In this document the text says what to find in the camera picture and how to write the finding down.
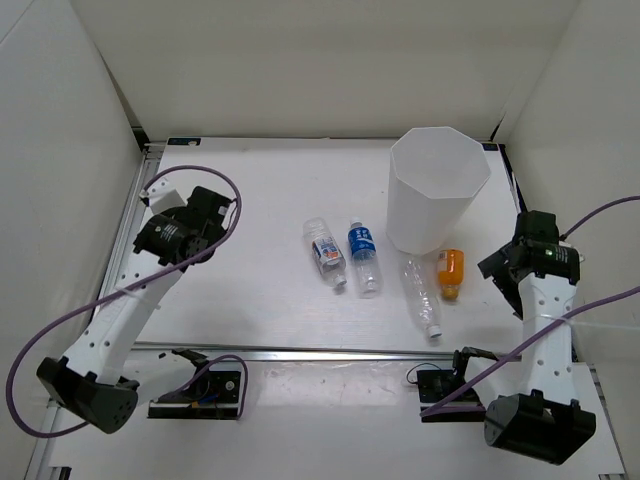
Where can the clear bottle blue label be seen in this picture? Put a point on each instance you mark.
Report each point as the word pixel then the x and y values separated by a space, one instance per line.
pixel 364 258

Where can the clear bottle orange-blue label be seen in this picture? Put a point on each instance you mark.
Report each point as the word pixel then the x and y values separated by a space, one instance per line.
pixel 328 258

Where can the white octagonal bin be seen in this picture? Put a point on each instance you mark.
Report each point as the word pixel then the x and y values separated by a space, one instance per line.
pixel 435 174

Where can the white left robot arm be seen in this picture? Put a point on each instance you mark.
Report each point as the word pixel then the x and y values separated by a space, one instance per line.
pixel 95 379

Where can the blue corner label left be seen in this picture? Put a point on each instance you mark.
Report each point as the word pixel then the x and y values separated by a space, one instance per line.
pixel 184 141

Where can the clear crushed unlabelled bottle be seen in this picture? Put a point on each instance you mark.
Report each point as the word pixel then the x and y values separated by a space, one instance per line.
pixel 422 302

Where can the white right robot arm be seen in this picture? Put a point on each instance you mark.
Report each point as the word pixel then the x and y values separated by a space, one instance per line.
pixel 543 418

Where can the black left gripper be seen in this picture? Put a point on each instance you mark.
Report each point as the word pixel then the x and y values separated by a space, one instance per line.
pixel 173 214

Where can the aluminium front table rail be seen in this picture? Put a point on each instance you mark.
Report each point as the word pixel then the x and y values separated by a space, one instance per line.
pixel 296 354

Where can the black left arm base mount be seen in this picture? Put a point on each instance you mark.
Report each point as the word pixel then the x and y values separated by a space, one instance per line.
pixel 218 391

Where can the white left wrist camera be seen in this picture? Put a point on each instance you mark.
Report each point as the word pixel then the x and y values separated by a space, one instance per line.
pixel 161 196

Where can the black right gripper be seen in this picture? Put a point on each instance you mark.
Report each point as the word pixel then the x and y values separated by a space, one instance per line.
pixel 494 264

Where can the aluminium table rail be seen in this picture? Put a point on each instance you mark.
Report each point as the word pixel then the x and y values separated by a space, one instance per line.
pixel 132 216
pixel 296 354

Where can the orange bottle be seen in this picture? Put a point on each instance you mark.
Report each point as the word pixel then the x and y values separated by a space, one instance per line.
pixel 450 273

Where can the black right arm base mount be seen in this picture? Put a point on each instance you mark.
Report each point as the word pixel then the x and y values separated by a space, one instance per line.
pixel 434 383

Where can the aluminium left table rail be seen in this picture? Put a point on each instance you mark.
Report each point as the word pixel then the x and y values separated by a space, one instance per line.
pixel 132 216

